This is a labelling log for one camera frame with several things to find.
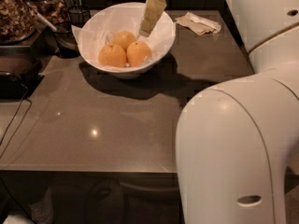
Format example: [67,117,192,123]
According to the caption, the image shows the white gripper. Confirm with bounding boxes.
[139,0,166,37]

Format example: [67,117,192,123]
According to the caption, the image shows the white paper bowl liner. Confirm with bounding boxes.
[71,5,176,68]

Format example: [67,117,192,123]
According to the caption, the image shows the orange fruit back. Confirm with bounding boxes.
[112,31,136,50]

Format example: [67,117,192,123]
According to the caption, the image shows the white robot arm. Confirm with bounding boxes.
[176,0,299,224]

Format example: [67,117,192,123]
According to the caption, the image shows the large glass nut jar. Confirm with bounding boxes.
[0,0,36,45]

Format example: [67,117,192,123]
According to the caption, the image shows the folded paper napkins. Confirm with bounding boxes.
[176,12,221,35]

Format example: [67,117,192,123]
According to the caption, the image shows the white ceramic bowl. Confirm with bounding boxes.
[77,2,177,80]

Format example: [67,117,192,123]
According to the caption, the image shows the black power cable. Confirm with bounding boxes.
[0,71,34,161]

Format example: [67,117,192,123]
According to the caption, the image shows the white spoon handle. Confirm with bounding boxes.
[26,4,58,32]

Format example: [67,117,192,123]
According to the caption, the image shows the orange fruit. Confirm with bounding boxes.
[112,31,136,50]
[98,44,126,67]
[126,41,151,67]

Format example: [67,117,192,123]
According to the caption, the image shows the black wire holder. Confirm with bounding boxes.
[68,5,91,28]

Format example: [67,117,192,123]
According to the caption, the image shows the dark glass cup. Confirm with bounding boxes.
[54,21,79,58]

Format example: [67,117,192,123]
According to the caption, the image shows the black appliance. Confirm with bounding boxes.
[0,46,43,100]

